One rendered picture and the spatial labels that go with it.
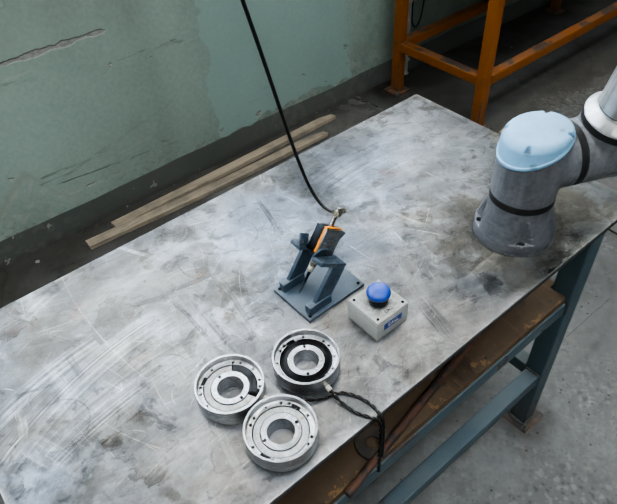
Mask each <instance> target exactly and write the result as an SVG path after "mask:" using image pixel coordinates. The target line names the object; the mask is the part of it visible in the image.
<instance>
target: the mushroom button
mask: <svg viewBox="0 0 617 504"><path fill-rule="evenodd" d="M366 295H367V297H368V298H369V299H370V300H371V301H373V302H377V303H381V302H385V301H387V300H388V299H389V298H390V296H391V289H390V287H389V286H388V285H387V284H385V283H383V282H374V283H371V284H370V285H369V286H368V287H367V289H366Z"/></svg>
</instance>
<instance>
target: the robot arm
mask: <svg viewBox="0 0 617 504"><path fill-rule="evenodd" d="M608 177H617V67H616V68H615V70H614V72H613V74H612V75H611V77H610V79H609V81H608V82H607V84H606V86H605V88H604V90H603V91H600V92H597V93H595V94H593V95H591V96H590V97H589V98H588V99H587V101H586V103H585V104H584V106H583V108H582V110H581V112H580V114H579V115H578V116H577V117H574V118H569V119H568V118H567V117H565V116H564V115H561V114H559V113H555V112H549V113H544V111H533V112H528V113H524V114H521V115H519V116H517V117H515V118H513V119H512V120H511V121H509V122H508V123H507V124H506V126H505V127H504V129H503V130H502V133H501V137H500V140H499V142H498V144H497V147H496V158H495V163H494V168H493V173H492V178H491V183H490V189H489V192H488V194H487V195H486V197H485V198H484V200H483V201H482V203H481V204H480V206H479V207H478V209H477V210H476V213H475V216H474V221H473V232H474V234H475V236H476V238H477V239H478V240H479V241H480V242H481V243H482V244H483V245H484V246H485V247H487V248H488V249H490V250H492V251H494V252H496V253H499V254H502V255H505V256H510V257H531V256H535V255H538V254H541V253H543V252H544V251H546V250H547V249H548V248H549V247H550V246H551V245H552V243H553V240H554V237H555V234H556V228H557V227H556V220H555V210H554V203H555V200H556V197H557V193H558V190H559V189H560V188H563V187H568V186H572V185H577V184H581V183H586V182H590V181H595V180H599V179H604V178H608Z"/></svg>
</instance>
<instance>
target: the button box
mask: <svg viewBox="0 0 617 504"><path fill-rule="evenodd" d="M366 289H367V288H365V289H364V290H362V291H361V292H359V293H358V294H356V295H355V296H353V297H352V298H350V299H349V300H348V317H349V318H350V319H351V320H352V321H353V322H354V323H356V324H357V325H358V326H359V327H360V328H361V329H363V330H364V331H365V332H366V333H367V334H368V335H370V336H371V337H372V338H373V339H374V340H376V341H379V340H380V339H382V338H383V337H384V336H386V335H387V334H388V333H390V332H391V331H392V330H394V329H395V328H396V327H398V326H399V325H400V324H402V323H403V322H404V321H406V320H407V312H408V302H407V301H406V300H405V299H404V298H402V297H401V296H400V295H398V294H397V293H396V292H394V291H393V290H392V289H391V296H390V298H389V299H388V300H387V301H385V302H381V303H377V302H373V301H371V300H370V299H369V298H368V297H367V295H366Z"/></svg>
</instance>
